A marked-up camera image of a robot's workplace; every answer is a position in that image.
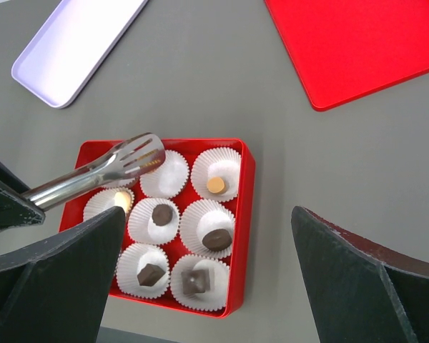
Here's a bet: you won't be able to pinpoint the white paper cup middle-left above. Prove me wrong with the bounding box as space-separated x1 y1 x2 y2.
83 188 134 221

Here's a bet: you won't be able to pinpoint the cream white chocolate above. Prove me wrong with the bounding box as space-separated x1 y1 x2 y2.
114 191 132 213

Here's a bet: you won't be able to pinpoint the caramel round chocolate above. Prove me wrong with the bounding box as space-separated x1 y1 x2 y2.
136 150 163 169

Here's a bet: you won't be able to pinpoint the white paper cup centre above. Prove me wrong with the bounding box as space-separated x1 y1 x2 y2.
128 198 180 245

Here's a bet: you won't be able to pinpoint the metal tongs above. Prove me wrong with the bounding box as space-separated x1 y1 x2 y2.
23 133 166 212

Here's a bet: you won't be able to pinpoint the white paper cup bottom-left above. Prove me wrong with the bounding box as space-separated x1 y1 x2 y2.
116 243 170 299

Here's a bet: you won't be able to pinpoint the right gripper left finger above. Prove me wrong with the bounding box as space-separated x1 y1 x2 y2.
0 207 125 342

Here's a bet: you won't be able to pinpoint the white paper cup top-left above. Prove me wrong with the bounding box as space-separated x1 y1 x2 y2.
103 177 139 189

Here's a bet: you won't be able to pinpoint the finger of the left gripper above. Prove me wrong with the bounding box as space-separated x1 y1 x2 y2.
0 162 45 232

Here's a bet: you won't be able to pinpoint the caramel oval chocolate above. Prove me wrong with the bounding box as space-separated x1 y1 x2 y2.
207 177 228 195

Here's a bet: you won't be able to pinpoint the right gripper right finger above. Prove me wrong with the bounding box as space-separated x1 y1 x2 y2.
291 206 429 342

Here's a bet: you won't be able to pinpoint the white paper cup top-right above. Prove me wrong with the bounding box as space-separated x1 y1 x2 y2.
190 147 242 202

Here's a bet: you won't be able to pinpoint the white paper cup bottom-right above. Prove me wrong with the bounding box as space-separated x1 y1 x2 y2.
169 254 231 312

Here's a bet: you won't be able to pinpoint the dark square chocolate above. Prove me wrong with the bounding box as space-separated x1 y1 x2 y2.
181 269 211 295

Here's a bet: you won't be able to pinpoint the white paper cup top-middle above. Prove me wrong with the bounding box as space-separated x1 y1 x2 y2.
139 150 189 199

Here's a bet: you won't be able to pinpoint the dark round chocolate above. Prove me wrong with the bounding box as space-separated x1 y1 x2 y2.
152 204 174 227

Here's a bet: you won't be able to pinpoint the white paper cup middle-right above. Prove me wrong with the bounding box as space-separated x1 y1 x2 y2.
179 199 235 259

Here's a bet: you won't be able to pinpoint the lavender plastic tray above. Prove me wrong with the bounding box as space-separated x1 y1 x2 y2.
11 0 147 109

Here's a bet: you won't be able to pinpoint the red box lid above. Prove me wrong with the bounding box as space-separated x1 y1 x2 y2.
265 1 429 111

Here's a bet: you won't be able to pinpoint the red chocolate box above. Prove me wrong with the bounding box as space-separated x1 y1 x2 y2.
59 138 255 318

